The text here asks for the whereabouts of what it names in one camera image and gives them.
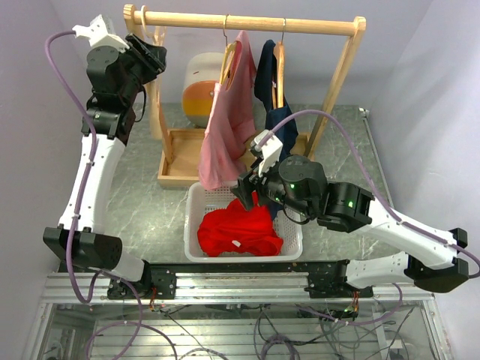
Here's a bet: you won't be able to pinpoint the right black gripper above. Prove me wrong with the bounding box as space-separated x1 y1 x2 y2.
230 152 315 218

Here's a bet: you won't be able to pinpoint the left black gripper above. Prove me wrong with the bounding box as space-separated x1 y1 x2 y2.
113 32 167 104

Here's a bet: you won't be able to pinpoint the light wooden hanger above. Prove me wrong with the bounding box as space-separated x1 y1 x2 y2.
139 4 167 141

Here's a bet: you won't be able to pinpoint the red t shirt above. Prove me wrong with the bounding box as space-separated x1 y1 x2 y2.
197 194 284 257

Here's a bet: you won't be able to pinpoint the pink t shirt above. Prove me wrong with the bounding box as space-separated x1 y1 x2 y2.
198 30 257 190

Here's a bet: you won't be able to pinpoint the yellow wooden hanger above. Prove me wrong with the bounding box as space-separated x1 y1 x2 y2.
218 14 236 85

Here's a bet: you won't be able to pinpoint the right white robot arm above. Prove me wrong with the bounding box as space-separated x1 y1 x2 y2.
230 155 469 297

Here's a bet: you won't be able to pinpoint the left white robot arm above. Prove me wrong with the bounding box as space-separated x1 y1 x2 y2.
43 34 167 298

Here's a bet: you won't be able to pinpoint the navy blue t shirt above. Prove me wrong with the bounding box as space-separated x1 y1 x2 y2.
254 40 299 166

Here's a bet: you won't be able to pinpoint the brown wooden hanger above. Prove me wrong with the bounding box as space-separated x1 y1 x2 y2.
272 18 287 109

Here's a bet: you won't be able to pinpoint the white plastic basket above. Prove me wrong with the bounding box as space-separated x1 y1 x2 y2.
184 182 303 263

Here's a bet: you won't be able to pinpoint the white orange round appliance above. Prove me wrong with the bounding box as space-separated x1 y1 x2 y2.
181 52 224 128

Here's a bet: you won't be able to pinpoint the wooden clothes rack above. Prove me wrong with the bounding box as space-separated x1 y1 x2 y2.
123 4 367 188

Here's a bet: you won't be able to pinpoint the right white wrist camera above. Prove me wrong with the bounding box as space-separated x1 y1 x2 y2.
250 129 283 177

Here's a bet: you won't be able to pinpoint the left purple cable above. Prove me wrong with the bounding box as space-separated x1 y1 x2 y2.
43 30 99 305

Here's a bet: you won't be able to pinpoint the purple cable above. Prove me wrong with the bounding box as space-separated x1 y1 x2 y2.
258 109 480 269
43 30 99 305

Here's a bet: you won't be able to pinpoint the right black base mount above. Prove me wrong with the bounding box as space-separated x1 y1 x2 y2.
295 259 374 299

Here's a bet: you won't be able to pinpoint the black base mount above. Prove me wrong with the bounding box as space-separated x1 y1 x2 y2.
295 259 374 299
106 261 177 300

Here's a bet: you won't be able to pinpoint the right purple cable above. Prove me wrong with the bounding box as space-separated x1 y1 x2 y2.
258 109 480 269

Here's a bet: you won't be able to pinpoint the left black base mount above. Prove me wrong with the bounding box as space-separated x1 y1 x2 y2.
106 261 177 300

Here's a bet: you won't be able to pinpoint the aluminium rail frame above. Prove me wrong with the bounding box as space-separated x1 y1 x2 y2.
23 262 453 359

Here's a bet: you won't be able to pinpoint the loose cables under frame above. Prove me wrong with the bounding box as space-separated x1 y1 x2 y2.
84 295 413 360

